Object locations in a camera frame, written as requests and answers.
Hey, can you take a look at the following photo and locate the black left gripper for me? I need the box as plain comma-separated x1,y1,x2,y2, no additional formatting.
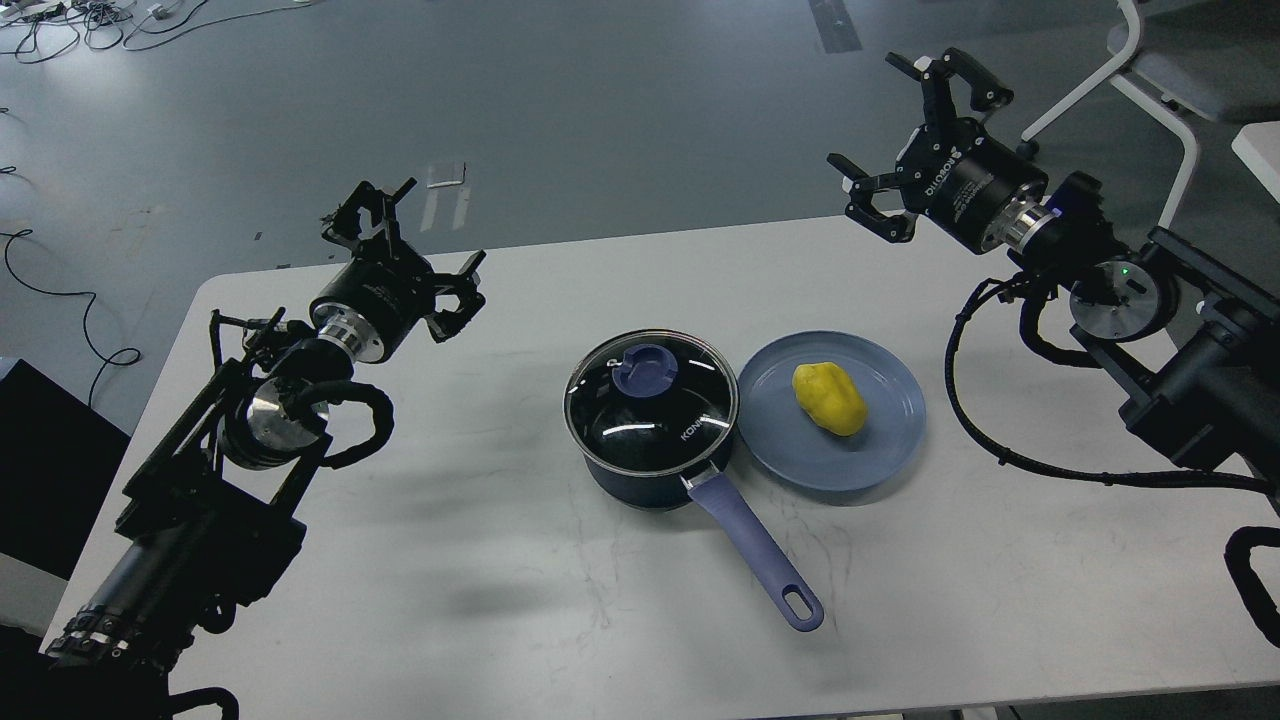
308,178,486,364

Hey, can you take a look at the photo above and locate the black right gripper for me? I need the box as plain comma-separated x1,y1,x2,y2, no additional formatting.
827,47,1050,252

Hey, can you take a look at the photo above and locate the glass lid blue knob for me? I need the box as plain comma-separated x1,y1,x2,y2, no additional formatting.
564,329,741,475

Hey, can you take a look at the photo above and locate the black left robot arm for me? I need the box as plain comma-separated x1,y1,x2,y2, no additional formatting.
3,178,486,719

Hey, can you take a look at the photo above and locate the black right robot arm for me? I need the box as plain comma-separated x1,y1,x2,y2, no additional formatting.
827,47,1279,509

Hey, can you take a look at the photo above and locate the white tape on floor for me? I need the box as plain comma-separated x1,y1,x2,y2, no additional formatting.
419,160,472,233

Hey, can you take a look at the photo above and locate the blue round plate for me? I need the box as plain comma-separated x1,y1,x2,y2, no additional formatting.
739,331,925,500

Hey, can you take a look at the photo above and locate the white table corner right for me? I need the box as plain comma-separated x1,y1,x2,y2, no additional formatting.
1231,120,1280,202

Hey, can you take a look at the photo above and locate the black box at left edge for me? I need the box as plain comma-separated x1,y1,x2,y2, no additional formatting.
1,357,131,580

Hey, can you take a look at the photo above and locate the black floor cable left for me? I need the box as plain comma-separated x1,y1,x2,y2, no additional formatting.
0,228,143,411

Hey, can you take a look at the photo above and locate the white frame grey chair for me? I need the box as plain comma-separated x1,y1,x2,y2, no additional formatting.
1016,1,1279,229

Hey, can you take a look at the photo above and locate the dark blue saucepan purple handle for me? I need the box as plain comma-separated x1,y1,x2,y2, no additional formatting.
564,329,826,633

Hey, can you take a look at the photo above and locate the cable bundle on floor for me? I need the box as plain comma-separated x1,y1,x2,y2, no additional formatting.
0,0,326,65

